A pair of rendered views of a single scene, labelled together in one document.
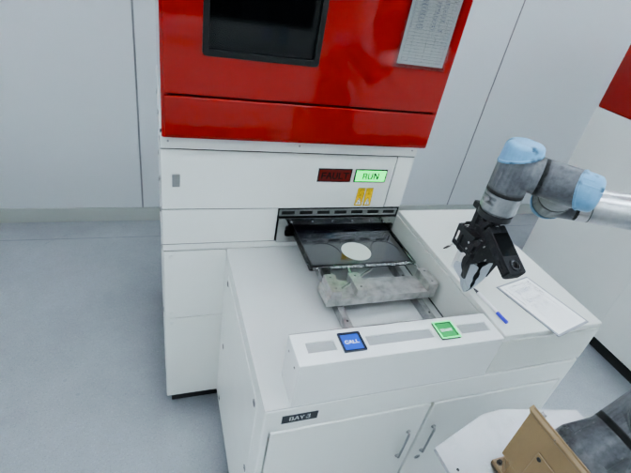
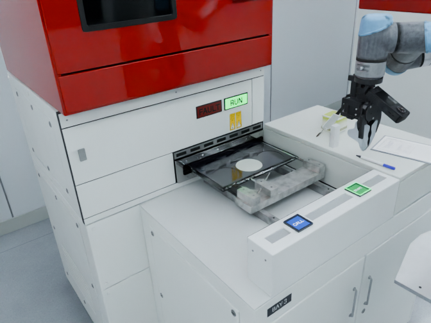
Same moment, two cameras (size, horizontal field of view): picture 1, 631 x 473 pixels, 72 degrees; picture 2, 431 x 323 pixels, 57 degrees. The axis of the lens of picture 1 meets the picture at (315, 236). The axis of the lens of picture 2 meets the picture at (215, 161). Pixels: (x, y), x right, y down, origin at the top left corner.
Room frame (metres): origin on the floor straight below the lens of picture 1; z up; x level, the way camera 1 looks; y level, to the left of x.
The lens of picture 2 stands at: (-0.07, 0.25, 1.60)
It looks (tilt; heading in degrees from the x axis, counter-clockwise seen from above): 27 degrees down; 348
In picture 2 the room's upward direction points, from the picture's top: 3 degrees counter-clockwise
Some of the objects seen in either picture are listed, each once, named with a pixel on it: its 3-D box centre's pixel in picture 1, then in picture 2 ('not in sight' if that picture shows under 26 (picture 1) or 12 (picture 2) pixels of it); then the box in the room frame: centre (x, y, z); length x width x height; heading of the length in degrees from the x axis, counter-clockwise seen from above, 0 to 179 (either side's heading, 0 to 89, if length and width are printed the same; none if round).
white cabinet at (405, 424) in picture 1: (363, 385); (291, 277); (1.08, -0.28, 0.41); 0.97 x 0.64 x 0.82; 114
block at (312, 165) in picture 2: (426, 279); (313, 165); (1.13, -0.37, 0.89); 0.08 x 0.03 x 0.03; 24
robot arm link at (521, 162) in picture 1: (516, 168); (375, 37); (0.85, -0.37, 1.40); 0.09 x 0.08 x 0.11; 70
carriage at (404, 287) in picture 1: (377, 290); (281, 187); (1.07, -0.22, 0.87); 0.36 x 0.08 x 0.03; 114
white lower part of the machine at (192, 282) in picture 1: (255, 274); (154, 228); (1.58, 0.24, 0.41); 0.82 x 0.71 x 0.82; 114
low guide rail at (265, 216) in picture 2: (330, 293); (247, 204); (1.04, -0.08, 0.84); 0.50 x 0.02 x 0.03; 24
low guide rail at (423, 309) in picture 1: (407, 287); (300, 179); (1.15, -0.33, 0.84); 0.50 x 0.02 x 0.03; 24
